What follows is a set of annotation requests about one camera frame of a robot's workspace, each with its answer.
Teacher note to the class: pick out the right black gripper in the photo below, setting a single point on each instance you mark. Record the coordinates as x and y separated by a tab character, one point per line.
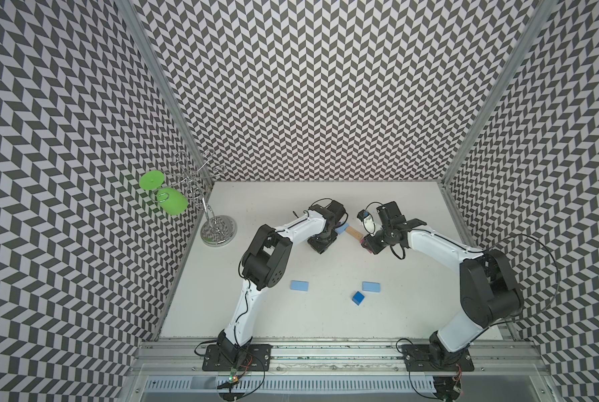
372	246

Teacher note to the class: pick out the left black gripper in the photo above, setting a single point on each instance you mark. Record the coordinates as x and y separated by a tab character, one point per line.
319	247

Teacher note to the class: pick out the light blue block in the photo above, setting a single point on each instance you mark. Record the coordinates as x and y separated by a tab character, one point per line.
369	286
299	286
341	229

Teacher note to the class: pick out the natural wood block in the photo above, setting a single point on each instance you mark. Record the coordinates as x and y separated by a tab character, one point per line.
355	233

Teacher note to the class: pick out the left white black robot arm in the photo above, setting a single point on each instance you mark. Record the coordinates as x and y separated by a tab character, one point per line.
265	261

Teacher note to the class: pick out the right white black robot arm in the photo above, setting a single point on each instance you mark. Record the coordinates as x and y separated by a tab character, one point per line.
489	290

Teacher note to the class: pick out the dark blue cube block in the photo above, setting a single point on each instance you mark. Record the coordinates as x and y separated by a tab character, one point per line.
358	298

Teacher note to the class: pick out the lower green cup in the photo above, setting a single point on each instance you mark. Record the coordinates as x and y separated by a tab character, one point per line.
172	201

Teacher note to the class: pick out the green cup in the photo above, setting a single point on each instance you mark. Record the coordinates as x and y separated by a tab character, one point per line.
172	201
151	180

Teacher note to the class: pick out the upper green cup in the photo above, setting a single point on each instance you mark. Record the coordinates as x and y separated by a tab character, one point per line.
151	180

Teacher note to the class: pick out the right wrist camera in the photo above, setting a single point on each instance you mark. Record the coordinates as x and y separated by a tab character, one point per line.
367	221

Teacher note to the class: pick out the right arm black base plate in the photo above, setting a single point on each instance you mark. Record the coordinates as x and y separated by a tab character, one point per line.
427	358

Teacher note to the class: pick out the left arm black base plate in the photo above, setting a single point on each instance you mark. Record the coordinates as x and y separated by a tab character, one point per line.
253	358

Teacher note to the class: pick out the aluminium front rail frame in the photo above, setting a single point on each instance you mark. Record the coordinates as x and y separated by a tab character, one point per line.
316	369

